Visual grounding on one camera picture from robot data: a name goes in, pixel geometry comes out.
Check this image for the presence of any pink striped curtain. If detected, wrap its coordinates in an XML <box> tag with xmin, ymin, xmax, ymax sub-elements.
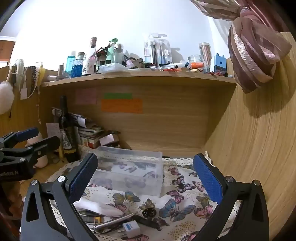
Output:
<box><xmin>191</xmin><ymin>0</ymin><xmax>293</xmax><ymax>94</ymax></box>

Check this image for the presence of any pink sticky note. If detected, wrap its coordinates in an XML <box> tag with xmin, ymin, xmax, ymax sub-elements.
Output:
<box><xmin>75</xmin><ymin>88</ymin><xmax>97</xmax><ymax>105</ymax></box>

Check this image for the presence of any clear tall labelled bottle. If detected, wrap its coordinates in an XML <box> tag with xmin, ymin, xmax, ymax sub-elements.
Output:
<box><xmin>82</xmin><ymin>37</ymin><xmax>97</xmax><ymax>76</ymax></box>

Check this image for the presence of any glass jar with silver lid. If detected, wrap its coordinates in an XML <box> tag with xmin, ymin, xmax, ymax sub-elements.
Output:
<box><xmin>113</xmin><ymin>44</ymin><xmax>125</xmax><ymax>64</ymax></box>

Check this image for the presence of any small white pink box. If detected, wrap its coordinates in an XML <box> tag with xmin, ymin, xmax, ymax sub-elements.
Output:
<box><xmin>99</xmin><ymin>133</ymin><xmax>119</xmax><ymax>146</ymax></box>

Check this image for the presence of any yellow hanging ornament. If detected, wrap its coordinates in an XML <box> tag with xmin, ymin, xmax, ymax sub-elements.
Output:
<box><xmin>37</xmin><ymin>62</ymin><xmax>44</xmax><ymax>84</ymax></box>

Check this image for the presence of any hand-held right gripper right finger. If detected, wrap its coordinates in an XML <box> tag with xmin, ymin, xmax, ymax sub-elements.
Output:
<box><xmin>193</xmin><ymin>153</ymin><xmax>270</xmax><ymax>241</ymax></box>

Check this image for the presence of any mint green pump bottle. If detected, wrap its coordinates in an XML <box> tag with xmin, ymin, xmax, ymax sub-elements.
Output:
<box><xmin>106</xmin><ymin>38</ymin><xmax>118</xmax><ymax>64</ymax></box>

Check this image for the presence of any pink cup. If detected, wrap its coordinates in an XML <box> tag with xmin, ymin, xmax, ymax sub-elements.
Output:
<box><xmin>25</xmin><ymin>136</ymin><xmax>48</xmax><ymax>168</ymax></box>

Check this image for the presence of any black round cap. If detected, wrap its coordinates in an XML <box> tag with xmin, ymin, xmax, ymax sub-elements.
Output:
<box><xmin>142</xmin><ymin>207</ymin><xmax>155</xmax><ymax>219</ymax></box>

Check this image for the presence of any clear cylinder jar of sticks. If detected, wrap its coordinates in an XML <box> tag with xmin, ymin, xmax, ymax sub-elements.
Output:
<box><xmin>199</xmin><ymin>42</ymin><xmax>212</xmax><ymax>73</ymax></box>

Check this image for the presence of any blue plastic box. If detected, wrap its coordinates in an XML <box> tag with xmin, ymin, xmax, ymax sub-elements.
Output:
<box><xmin>214</xmin><ymin>54</ymin><xmax>227</xmax><ymax>75</ymax></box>

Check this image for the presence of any stack of magazines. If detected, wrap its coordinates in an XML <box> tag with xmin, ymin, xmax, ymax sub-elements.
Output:
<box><xmin>52</xmin><ymin>107</ymin><xmax>121</xmax><ymax>149</ymax></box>

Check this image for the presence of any white scrunchie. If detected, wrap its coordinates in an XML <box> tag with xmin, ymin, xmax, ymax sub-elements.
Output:
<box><xmin>10</xmin><ymin>59</ymin><xmax>25</xmax><ymax>84</ymax></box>

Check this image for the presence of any white electric shaver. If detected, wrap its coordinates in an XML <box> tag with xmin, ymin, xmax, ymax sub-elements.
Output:
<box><xmin>75</xmin><ymin>199</ymin><xmax>124</xmax><ymax>218</ymax></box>

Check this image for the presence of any dark wine bottle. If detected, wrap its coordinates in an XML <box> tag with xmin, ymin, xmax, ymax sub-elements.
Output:
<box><xmin>59</xmin><ymin>95</ymin><xmax>80</xmax><ymax>163</ymax></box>

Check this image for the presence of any wooden desk hutch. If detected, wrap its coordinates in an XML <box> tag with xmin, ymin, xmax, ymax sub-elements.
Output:
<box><xmin>38</xmin><ymin>69</ymin><xmax>238</xmax><ymax>158</ymax></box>

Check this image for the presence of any green sticky note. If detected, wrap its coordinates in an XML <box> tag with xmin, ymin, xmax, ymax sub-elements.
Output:
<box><xmin>103</xmin><ymin>93</ymin><xmax>133</xmax><ymax>100</ymax></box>

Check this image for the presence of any white handwritten paper note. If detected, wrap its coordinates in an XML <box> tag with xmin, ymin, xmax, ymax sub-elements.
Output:
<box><xmin>46</xmin><ymin>123</ymin><xmax>60</xmax><ymax>139</ymax></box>

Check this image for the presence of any packaged brush set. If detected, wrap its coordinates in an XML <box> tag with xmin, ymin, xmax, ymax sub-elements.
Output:
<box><xmin>144</xmin><ymin>34</ymin><xmax>173</xmax><ymax>65</ymax></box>

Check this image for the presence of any silver metal tube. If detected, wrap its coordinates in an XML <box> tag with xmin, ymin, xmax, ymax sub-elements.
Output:
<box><xmin>94</xmin><ymin>214</ymin><xmax>134</xmax><ymax>232</ymax></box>

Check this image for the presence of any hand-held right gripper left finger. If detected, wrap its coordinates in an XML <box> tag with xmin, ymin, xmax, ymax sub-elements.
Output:
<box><xmin>20</xmin><ymin>152</ymin><xmax>99</xmax><ymax>241</ymax></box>

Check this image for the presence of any clear lidded container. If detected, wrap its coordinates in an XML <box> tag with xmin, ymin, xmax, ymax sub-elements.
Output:
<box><xmin>99</xmin><ymin>62</ymin><xmax>127</xmax><ymax>74</ymax></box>

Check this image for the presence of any teal plastic bottle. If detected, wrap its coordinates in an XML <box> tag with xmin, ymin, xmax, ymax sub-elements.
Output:
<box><xmin>65</xmin><ymin>51</ymin><xmax>77</xmax><ymax>75</ymax></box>

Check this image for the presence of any white fluffy pompom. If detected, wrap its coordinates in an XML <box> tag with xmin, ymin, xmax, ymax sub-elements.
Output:
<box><xmin>0</xmin><ymin>81</ymin><xmax>12</xmax><ymax>115</ymax></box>

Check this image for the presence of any short glass jar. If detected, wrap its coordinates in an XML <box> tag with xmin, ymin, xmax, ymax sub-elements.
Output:
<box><xmin>188</xmin><ymin>55</ymin><xmax>204</xmax><ymax>69</ymax></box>

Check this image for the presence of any glass bottle with blue liquid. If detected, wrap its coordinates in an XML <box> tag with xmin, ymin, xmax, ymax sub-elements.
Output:
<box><xmin>71</xmin><ymin>52</ymin><xmax>85</xmax><ymax>78</ymax></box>

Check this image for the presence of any black hair clip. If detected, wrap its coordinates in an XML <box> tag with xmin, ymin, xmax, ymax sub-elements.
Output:
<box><xmin>134</xmin><ymin>215</ymin><xmax>169</xmax><ymax>231</ymax></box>

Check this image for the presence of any orange sticky note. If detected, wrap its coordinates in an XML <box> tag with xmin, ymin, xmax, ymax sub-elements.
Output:
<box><xmin>101</xmin><ymin>99</ymin><xmax>143</xmax><ymax>114</ymax></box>

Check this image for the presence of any clear plastic box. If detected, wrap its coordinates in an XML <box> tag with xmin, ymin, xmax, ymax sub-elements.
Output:
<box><xmin>89</xmin><ymin>146</ymin><xmax>163</xmax><ymax>198</ymax></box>

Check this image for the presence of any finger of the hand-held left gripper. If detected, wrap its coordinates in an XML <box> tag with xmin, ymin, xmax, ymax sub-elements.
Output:
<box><xmin>22</xmin><ymin>136</ymin><xmax>61</xmax><ymax>167</ymax></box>
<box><xmin>0</xmin><ymin>127</ymin><xmax>39</xmax><ymax>150</ymax></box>

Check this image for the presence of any black tube with gold band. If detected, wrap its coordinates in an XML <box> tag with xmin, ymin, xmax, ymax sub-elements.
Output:
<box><xmin>83</xmin><ymin>215</ymin><xmax>105</xmax><ymax>224</ymax></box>

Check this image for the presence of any butterfly printed tablecloth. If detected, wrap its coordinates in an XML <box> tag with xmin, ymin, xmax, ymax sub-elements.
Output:
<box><xmin>45</xmin><ymin>148</ymin><xmax>241</xmax><ymax>241</ymax></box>

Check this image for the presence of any patterned headband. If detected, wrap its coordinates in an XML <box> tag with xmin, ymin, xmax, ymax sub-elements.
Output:
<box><xmin>26</xmin><ymin>66</ymin><xmax>37</xmax><ymax>98</ymax></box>

